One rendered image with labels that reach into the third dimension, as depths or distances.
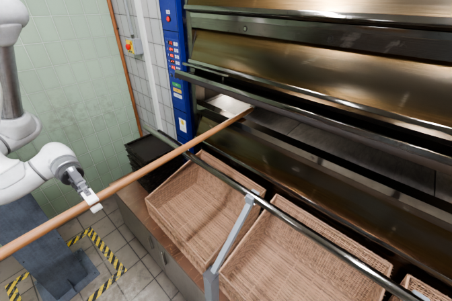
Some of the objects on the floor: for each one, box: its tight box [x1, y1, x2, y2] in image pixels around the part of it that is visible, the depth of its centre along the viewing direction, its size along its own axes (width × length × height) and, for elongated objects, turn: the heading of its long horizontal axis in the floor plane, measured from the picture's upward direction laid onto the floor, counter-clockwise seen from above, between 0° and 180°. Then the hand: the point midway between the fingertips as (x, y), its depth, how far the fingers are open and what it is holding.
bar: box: [143, 124, 430, 301], centre depth 103 cm, size 31×127×118 cm, turn 47°
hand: (91, 200), depth 69 cm, fingers closed on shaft, 3 cm apart
